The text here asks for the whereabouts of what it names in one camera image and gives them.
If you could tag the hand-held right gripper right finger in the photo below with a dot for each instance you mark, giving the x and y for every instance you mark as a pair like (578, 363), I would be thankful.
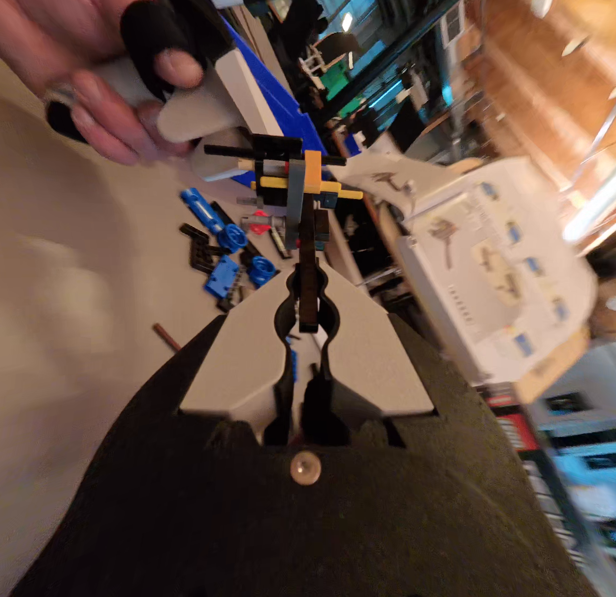
(375, 366)

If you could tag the blue flat toy panel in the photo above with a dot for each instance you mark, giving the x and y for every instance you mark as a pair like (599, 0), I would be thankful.
(221, 277)

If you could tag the blue curved toy panel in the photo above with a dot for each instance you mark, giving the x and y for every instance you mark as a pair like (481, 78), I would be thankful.
(202, 209)

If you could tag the printed task card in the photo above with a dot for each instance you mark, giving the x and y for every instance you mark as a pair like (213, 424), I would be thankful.
(553, 279)

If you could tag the truck print toy set box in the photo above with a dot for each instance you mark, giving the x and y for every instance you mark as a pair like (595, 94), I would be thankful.
(515, 428)

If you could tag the black orange toy chassis assembly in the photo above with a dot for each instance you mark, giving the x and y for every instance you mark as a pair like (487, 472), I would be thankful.
(308, 270)

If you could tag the brown toy axle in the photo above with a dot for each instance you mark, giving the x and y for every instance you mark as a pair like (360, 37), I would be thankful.
(166, 336)

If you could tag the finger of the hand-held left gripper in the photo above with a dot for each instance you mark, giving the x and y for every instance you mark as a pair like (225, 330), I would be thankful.
(255, 96)
(221, 164)

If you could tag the blue wheel hub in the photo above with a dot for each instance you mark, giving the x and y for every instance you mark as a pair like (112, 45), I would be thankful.
(261, 270)
(232, 237)

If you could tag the pile of black toy beams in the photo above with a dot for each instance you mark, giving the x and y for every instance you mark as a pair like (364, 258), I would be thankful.
(202, 255)

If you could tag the blue bin with white tag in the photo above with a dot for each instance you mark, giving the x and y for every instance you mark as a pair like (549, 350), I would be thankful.
(288, 116)

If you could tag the white book stand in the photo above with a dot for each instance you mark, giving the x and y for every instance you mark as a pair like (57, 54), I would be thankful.
(418, 289)

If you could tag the black support pole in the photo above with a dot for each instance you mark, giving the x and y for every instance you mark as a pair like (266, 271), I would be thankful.
(409, 48)

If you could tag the person's left hand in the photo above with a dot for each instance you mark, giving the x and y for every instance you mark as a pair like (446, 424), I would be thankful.
(57, 29)

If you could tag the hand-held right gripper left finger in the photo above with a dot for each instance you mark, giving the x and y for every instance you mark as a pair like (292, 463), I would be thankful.
(236, 366)

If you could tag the instruction booklet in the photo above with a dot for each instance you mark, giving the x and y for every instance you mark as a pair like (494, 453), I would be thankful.
(380, 178)

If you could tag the green board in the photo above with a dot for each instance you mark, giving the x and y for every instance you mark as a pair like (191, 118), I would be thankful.
(335, 79)

